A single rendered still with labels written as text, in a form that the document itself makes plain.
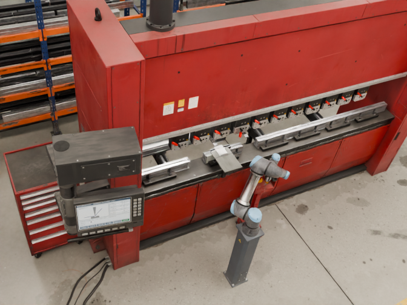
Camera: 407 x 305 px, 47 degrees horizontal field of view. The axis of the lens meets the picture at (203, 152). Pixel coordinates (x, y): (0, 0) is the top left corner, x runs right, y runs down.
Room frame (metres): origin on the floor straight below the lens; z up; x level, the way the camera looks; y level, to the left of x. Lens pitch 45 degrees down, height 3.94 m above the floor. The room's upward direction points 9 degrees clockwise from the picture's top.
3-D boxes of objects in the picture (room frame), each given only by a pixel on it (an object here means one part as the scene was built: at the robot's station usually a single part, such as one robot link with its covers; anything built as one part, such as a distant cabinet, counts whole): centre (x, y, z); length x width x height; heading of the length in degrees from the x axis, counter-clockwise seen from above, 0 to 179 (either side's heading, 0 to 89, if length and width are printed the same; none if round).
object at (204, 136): (2.93, 0.06, 1.26); 0.15 x 0.09 x 0.17; 124
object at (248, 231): (2.38, -0.49, 0.82); 0.15 x 0.15 x 0.10
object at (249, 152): (3.38, -0.70, 0.85); 3.00 x 0.21 x 0.04; 124
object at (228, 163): (2.93, -0.21, 1.00); 0.26 x 0.18 x 0.01; 34
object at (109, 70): (2.66, 0.78, 1.15); 0.85 x 0.25 x 2.30; 34
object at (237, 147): (3.08, -0.18, 0.92); 0.39 x 0.06 x 0.10; 124
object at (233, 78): (3.41, -0.67, 1.74); 3.00 x 0.08 x 0.80; 124
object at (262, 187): (2.98, -0.58, 0.75); 0.20 x 0.16 x 0.18; 116
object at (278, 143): (3.34, -0.67, 0.89); 0.30 x 0.05 x 0.03; 124
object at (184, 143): (2.82, 0.22, 1.26); 0.15 x 0.09 x 0.17; 124
